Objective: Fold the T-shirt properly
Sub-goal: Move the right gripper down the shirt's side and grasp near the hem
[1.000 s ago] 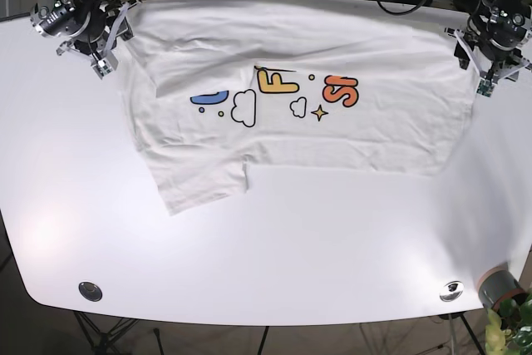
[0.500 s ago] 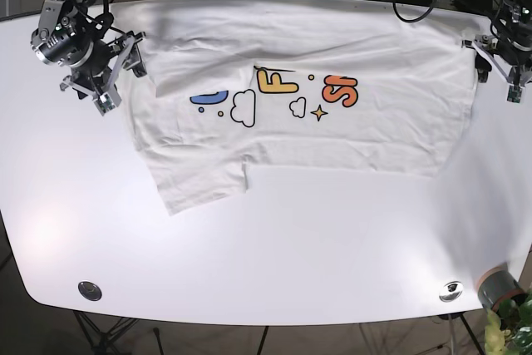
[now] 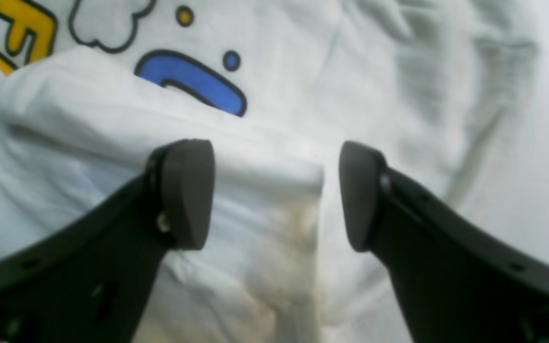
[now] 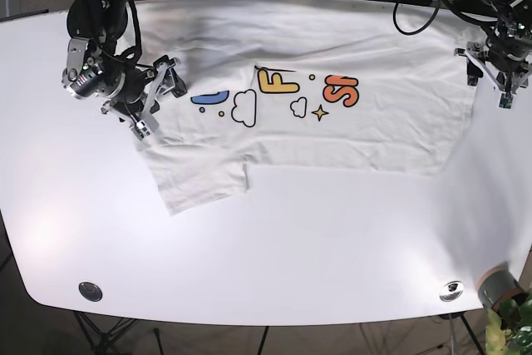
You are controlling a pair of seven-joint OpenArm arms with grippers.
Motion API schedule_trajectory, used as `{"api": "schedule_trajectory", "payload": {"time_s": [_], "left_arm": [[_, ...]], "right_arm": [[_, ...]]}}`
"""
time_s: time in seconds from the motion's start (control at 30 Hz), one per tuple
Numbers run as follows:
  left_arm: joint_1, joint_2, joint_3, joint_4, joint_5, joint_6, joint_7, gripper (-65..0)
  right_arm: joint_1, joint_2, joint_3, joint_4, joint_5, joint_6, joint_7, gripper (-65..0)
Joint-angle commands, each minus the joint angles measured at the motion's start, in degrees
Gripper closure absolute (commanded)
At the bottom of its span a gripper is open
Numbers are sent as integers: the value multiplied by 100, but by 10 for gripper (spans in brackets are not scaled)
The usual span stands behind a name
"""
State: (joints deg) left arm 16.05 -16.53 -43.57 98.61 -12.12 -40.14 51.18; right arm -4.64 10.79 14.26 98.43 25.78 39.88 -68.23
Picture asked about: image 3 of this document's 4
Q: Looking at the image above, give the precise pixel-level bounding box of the white printed T-shirt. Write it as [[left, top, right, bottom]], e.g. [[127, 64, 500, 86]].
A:
[[0, 0, 538, 343]]

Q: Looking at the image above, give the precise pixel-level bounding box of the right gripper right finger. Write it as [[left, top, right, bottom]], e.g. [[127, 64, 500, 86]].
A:
[[338, 141, 549, 343]]

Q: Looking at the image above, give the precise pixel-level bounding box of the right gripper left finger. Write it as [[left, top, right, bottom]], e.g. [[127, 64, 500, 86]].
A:
[[0, 139, 215, 343]]

